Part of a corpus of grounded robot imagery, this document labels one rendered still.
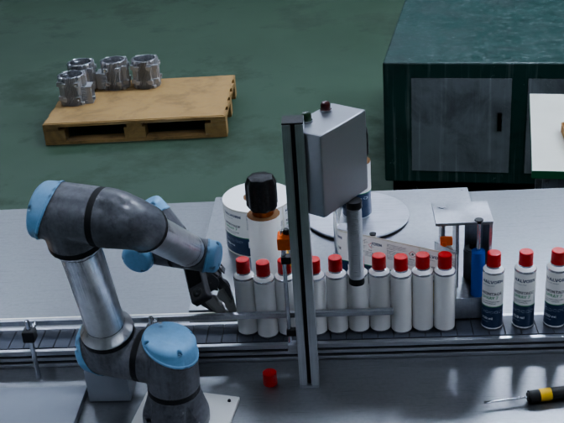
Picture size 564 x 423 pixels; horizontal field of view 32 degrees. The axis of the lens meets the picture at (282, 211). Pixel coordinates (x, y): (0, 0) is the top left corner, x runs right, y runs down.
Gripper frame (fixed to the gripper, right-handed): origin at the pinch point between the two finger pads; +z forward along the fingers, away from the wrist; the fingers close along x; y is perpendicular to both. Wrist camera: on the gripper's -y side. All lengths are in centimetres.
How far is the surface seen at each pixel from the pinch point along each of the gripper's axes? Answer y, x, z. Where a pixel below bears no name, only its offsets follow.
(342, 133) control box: -12, -51, -31
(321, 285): -1.6, -23.9, 3.7
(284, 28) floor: 564, 62, 73
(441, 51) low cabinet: 265, -56, 58
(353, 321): -1.1, -24.9, 16.9
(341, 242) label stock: 17.9, -28.7, 5.4
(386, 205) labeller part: 65, -34, 24
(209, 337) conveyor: -1.4, 7.8, 1.8
